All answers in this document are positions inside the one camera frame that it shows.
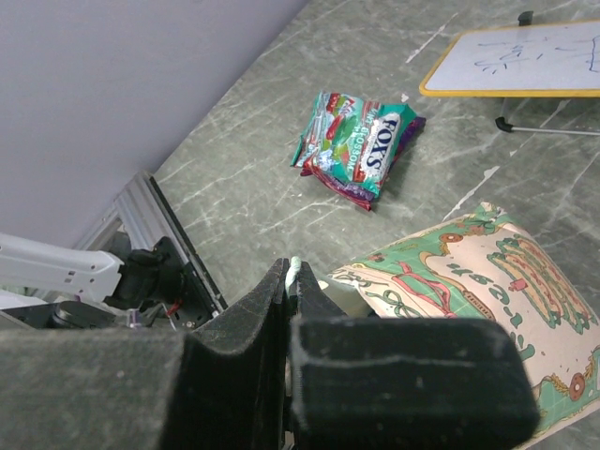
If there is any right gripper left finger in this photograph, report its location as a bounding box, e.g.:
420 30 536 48
1 259 289 449

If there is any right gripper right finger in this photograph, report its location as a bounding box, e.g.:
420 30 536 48
288 261 539 449

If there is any decorated paper gift bag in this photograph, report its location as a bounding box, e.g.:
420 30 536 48
316 202 599 443

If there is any teal Fox's mint bag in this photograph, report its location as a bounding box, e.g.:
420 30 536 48
291 91 426 211

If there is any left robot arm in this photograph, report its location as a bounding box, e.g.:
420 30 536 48
1 234 187 330

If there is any yellow framed whiteboard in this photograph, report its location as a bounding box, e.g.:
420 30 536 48
419 20 599 98

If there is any aluminium rail frame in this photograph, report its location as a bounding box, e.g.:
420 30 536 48
75 172 227 331

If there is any whiteboard wire stand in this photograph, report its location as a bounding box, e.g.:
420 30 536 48
486 1 599 143

